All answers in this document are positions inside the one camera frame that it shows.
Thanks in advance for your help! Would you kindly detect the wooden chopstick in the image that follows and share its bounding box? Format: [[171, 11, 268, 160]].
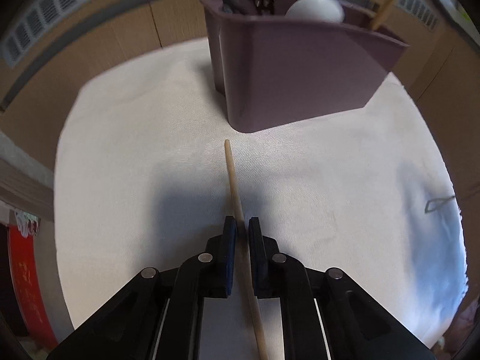
[[224, 139, 269, 360], [368, 0, 397, 31]]

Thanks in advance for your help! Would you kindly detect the metal shovel-handle utensil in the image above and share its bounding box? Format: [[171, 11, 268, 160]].
[[424, 195, 456, 214]]

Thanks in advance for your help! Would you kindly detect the white ceramic soup spoon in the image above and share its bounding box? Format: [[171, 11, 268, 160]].
[[285, 0, 345, 23]]

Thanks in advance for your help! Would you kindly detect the white towel mat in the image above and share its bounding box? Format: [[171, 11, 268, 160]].
[[55, 40, 467, 346]]

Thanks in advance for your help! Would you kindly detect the maroon plastic utensil holder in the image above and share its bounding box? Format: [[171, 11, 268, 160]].
[[200, 0, 408, 133]]

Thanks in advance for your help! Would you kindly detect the red box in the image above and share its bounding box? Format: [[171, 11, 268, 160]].
[[7, 225, 58, 350]]

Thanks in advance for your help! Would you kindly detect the long grey vent grille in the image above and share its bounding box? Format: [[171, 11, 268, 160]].
[[1, 0, 89, 68]]

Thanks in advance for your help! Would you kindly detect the short grey vent grille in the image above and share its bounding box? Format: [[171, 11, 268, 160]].
[[396, 0, 439, 31]]

